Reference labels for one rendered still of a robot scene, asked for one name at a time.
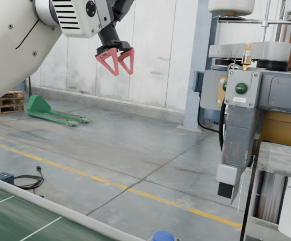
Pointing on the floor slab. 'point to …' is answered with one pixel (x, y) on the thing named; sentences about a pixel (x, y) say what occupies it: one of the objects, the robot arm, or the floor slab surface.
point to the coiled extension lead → (32, 178)
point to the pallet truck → (37, 101)
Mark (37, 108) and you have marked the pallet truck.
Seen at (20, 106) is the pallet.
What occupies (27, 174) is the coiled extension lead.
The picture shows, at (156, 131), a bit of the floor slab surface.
